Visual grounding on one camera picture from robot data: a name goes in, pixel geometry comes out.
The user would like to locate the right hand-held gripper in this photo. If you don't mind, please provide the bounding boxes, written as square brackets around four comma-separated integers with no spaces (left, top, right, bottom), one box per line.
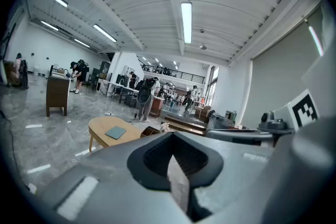
[206,88,321,146]

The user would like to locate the oval wooden table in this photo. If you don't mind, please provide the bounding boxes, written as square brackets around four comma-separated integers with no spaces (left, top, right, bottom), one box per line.
[88,116,144,153]

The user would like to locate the white workbench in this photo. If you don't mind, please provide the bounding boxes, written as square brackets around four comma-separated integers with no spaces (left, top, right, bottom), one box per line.
[106,81,140,107]

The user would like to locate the ceiling tube lights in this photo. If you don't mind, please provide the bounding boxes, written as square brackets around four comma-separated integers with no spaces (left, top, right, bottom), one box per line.
[39,0,324,66]

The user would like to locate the small brown cabinet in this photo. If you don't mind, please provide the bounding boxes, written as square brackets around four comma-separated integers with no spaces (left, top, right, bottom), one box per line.
[149,96,165,118]

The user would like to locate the dark wooden cabinet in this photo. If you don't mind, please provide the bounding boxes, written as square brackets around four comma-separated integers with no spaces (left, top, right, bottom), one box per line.
[46,75,71,118]

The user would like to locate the wooden stage platform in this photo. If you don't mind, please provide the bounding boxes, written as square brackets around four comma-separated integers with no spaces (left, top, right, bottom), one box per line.
[160,114,208,136]

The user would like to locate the black mezzanine railing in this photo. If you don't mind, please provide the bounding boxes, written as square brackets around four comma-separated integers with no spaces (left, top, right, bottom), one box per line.
[143,65,206,84]

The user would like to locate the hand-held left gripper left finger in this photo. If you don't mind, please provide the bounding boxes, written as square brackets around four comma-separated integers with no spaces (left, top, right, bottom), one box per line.
[39,131,194,224]

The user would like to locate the cardboard box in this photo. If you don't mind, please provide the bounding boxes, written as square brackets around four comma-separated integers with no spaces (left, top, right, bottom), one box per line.
[195,105,212,121]

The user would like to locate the plastic wrapped dark panel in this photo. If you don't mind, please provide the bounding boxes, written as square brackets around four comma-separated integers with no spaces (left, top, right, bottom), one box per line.
[208,112,228,131]

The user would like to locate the brown wooden organizer box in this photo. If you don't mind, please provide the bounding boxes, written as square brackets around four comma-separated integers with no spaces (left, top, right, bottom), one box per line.
[140,125,161,138]

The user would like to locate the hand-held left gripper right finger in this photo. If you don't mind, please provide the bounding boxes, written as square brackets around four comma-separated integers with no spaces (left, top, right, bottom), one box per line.
[173,131,279,224]

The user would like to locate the tall window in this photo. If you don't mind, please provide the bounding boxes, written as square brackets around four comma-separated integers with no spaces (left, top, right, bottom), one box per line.
[206,65,220,108]

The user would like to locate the grey notebook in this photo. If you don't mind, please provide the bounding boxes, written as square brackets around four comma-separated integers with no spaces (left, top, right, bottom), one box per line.
[104,125,127,140]

